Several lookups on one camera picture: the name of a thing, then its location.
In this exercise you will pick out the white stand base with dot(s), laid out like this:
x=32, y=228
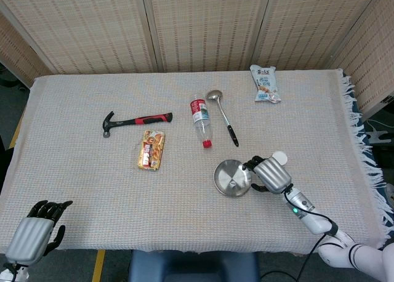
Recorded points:
x=378, y=137

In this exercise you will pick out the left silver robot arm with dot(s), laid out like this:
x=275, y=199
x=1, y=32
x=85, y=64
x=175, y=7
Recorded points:
x=13, y=271

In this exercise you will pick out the white die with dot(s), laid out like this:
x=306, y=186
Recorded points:
x=233, y=183

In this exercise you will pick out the black red claw hammer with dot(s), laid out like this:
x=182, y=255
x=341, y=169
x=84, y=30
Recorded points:
x=138, y=120

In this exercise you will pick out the beige waffle tablecloth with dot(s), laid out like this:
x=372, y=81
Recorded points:
x=123, y=195

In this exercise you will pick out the black equipment base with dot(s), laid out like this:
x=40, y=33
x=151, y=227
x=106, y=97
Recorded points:
x=10, y=77

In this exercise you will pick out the yellow curry box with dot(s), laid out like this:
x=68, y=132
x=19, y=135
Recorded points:
x=152, y=151

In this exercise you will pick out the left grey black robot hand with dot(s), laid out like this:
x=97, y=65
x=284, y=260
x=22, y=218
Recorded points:
x=29, y=236

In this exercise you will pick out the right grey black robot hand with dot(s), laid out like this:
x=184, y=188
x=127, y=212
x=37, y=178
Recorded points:
x=272, y=174

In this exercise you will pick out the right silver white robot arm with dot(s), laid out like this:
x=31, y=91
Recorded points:
x=323, y=226

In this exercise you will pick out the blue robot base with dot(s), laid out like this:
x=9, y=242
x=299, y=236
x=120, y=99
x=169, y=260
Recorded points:
x=194, y=268

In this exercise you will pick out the round steel plate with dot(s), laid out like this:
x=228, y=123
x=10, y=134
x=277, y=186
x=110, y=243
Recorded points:
x=229, y=177

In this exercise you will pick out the white blue snack bag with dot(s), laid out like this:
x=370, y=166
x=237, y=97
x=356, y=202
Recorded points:
x=264, y=85

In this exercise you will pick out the woven bamboo screen panel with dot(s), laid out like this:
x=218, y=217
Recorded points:
x=311, y=26
x=209, y=26
x=369, y=63
x=18, y=48
x=80, y=26

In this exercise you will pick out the clear plastic bottle red cap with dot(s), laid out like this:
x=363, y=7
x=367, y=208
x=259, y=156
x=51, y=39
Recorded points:
x=200, y=119

